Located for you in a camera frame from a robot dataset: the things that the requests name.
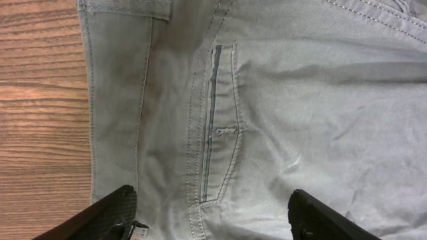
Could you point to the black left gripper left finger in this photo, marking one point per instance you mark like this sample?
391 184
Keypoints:
111 217

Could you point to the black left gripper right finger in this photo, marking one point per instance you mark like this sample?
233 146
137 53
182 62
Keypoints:
310 219

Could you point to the grey shorts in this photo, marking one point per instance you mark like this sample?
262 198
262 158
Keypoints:
216 111

